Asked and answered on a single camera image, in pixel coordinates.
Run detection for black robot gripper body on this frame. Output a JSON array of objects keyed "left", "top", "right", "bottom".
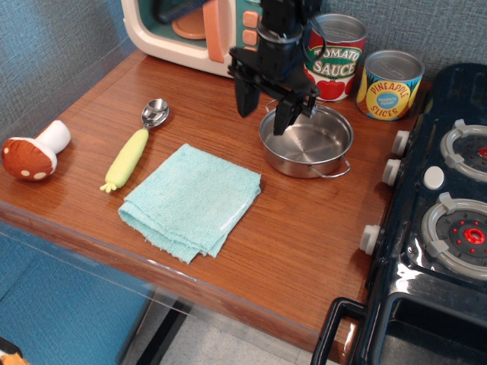
[{"left": 228, "top": 30, "right": 319, "bottom": 116}]

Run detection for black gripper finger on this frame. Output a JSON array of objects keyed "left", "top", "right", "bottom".
[
  {"left": 234, "top": 74, "right": 260, "bottom": 118},
  {"left": 273, "top": 93, "right": 304, "bottom": 135}
]

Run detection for silver steel pot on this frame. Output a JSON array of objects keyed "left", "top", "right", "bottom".
[{"left": 259, "top": 105, "right": 354, "bottom": 179}]

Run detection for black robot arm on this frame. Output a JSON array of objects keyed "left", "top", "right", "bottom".
[{"left": 228, "top": 1, "right": 321, "bottom": 135}]

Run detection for tomato sauce can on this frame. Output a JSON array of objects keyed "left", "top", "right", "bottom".
[{"left": 305, "top": 13, "right": 368, "bottom": 101}]

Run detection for teal toy microwave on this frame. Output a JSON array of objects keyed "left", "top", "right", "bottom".
[{"left": 122, "top": 1, "right": 262, "bottom": 76}]

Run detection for pineapple slices can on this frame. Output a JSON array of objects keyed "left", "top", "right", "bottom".
[{"left": 356, "top": 49, "right": 425, "bottom": 121}]

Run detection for light blue folded cloth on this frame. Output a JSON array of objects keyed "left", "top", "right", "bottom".
[{"left": 119, "top": 144, "right": 261, "bottom": 264}]

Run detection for brown plush mushroom toy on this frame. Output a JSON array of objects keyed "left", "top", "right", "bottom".
[{"left": 1, "top": 120, "right": 71, "bottom": 182}]

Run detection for black toy stove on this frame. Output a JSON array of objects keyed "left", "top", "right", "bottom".
[{"left": 312, "top": 63, "right": 486, "bottom": 364}]

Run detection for orange object at corner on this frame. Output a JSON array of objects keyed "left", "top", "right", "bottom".
[{"left": 1, "top": 342, "right": 30, "bottom": 365}]

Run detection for spoon with green handle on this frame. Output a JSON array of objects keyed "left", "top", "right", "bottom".
[{"left": 99, "top": 98, "right": 170, "bottom": 193}]

